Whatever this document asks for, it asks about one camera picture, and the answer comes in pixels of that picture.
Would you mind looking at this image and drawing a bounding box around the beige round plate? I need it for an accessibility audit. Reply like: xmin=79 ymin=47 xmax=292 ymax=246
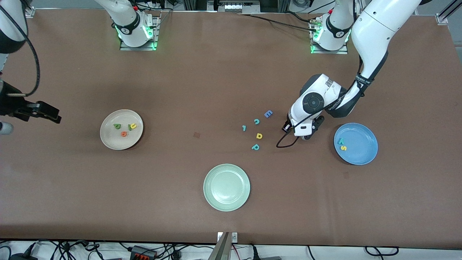
xmin=100 ymin=109 xmax=144 ymax=151

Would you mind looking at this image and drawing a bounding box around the blue round plate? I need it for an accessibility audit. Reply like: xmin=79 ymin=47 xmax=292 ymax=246
xmin=334 ymin=123 xmax=379 ymax=166

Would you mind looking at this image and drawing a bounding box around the pale green round plate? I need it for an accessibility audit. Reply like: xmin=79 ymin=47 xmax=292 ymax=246
xmin=203 ymin=164 xmax=251 ymax=212

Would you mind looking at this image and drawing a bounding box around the brown table cover sheet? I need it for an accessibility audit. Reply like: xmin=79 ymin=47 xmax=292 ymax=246
xmin=0 ymin=8 xmax=462 ymax=250

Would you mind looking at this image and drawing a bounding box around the metal equipment rack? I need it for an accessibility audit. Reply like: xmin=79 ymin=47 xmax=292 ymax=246
xmin=208 ymin=0 xmax=260 ymax=14

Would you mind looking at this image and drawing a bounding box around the black orange power strip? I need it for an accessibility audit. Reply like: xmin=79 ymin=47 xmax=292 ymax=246
xmin=130 ymin=246 xmax=158 ymax=260

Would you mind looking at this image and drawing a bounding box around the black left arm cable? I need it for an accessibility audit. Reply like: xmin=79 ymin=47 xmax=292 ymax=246
xmin=276 ymin=0 xmax=372 ymax=149

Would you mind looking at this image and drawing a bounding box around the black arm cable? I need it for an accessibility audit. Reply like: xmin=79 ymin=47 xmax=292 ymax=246
xmin=0 ymin=4 xmax=40 ymax=98
xmin=276 ymin=0 xmax=372 ymax=149

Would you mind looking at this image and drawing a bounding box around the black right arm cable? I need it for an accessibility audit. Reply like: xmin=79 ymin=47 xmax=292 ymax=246
xmin=0 ymin=4 xmax=40 ymax=98

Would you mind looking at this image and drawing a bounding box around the black cable on table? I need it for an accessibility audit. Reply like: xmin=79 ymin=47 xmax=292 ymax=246
xmin=236 ymin=13 xmax=320 ymax=34

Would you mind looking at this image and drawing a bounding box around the aluminium camera stand post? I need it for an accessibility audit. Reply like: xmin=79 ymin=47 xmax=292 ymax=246
xmin=209 ymin=232 xmax=231 ymax=260

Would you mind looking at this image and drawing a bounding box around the black looped floor cable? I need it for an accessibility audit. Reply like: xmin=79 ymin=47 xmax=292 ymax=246
xmin=365 ymin=246 xmax=400 ymax=257

